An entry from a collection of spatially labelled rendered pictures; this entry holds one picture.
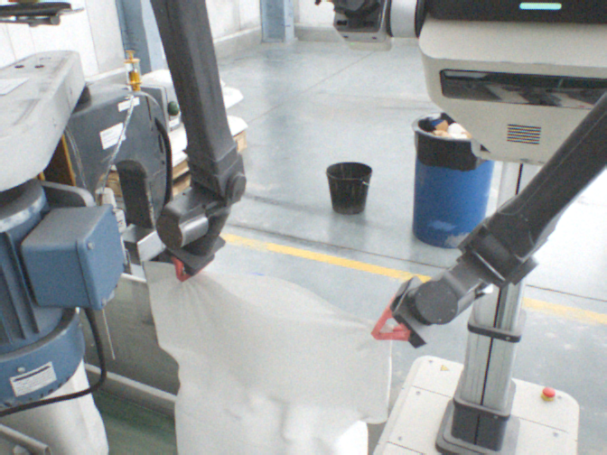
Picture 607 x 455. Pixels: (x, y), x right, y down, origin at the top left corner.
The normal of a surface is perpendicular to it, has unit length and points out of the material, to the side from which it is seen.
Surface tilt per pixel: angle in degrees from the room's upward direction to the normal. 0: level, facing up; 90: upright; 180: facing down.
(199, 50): 106
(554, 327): 0
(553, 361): 0
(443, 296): 78
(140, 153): 90
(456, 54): 40
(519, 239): 100
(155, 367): 90
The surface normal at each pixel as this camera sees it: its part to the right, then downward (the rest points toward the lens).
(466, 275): 0.43, -0.67
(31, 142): 0.99, 0.02
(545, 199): -0.76, 0.47
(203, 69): 0.77, 0.49
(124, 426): -0.04, -0.88
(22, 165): 0.93, 0.15
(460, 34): -0.31, -0.40
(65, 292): -0.04, 0.47
